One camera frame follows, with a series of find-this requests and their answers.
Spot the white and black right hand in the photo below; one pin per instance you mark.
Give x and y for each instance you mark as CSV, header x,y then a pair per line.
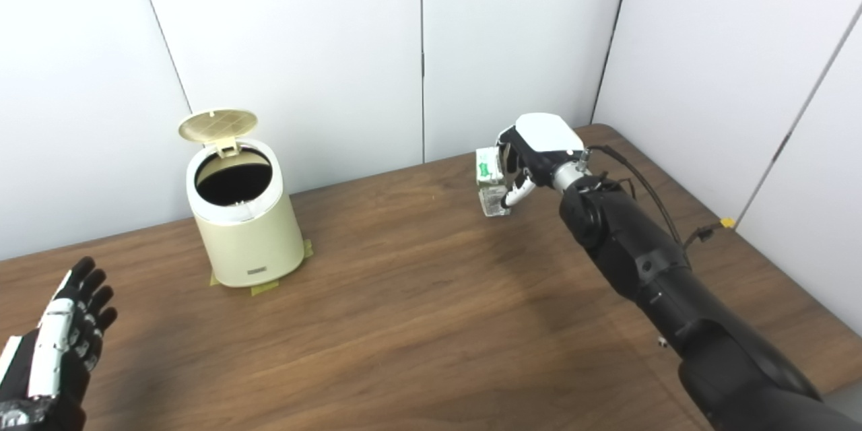
x,y
545,138

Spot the white and black left hand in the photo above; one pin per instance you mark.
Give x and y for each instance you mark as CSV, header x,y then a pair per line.
x,y
54,343

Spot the white and green milk carton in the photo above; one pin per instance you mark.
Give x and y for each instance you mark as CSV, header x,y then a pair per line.
x,y
488,172

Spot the cream-colored round bin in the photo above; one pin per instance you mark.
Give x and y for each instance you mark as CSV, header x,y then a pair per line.
x,y
249,242

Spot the cream round bin lid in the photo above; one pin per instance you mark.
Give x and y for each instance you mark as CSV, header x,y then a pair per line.
x,y
217,124

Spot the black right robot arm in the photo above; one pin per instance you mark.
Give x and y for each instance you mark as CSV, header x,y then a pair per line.
x,y
646,262

